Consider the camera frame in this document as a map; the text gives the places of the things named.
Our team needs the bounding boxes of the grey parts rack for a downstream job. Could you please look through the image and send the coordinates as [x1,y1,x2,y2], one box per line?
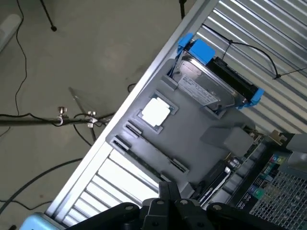
[105,57,256,199]

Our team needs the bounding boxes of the open PC case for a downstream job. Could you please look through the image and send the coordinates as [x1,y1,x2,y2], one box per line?
[230,133,307,230]

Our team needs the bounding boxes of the green graphics card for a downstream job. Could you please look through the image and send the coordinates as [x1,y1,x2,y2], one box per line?
[196,129,288,209]

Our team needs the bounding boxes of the silver CPU chip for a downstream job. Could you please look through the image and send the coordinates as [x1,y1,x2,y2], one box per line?
[141,97,172,127]

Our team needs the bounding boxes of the silver hard disk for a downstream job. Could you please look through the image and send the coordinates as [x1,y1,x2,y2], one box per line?
[176,51,237,112]

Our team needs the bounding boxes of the black stand with silver knobs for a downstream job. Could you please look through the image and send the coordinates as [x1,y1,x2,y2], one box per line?
[0,105,116,147]

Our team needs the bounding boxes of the blue disk caddy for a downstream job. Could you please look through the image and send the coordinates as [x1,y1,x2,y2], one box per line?
[177,33,264,111]

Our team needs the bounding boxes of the black tripod leg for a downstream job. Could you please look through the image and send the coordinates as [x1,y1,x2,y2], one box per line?
[39,0,58,32]
[178,0,188,19]

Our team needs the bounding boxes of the white rolled sheet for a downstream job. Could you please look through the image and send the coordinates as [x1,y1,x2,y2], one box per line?
[0,13,22,53]

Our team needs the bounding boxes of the thick black floor cable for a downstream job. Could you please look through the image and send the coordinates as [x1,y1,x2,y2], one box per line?
[0,157,84,211]

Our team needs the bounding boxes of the thin black table cable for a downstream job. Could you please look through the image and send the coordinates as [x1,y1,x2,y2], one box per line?
[202,23,307,80]

